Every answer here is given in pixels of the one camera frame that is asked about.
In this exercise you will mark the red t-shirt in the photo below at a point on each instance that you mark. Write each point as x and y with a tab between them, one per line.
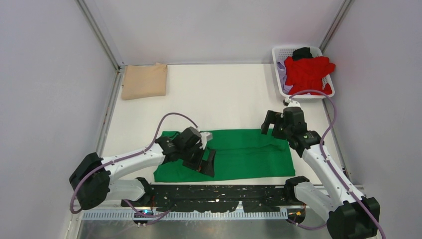
307	74

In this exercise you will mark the green t-shirt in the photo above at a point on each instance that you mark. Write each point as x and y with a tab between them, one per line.
240	154

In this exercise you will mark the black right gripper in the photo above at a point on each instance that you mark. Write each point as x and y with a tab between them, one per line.
276	122

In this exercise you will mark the black t-shirt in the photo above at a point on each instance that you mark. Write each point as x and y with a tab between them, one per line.
302	53

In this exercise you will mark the aluminium frame rail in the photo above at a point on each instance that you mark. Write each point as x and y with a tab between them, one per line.
124	212

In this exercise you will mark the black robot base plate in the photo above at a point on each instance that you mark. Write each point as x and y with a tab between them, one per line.
218	198

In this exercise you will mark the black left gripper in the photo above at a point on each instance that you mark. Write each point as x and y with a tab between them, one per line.
200	158

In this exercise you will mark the lavender t-shirt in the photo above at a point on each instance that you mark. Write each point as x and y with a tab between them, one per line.
282	72

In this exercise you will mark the folded beige t-shirt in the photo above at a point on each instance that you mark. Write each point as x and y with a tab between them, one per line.
144	81

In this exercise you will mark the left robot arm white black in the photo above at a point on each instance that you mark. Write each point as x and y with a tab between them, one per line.
97	179

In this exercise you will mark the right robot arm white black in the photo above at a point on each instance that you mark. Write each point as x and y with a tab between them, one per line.
347	212

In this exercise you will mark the white plastic laundry basket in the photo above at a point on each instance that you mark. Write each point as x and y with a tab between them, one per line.
280	54

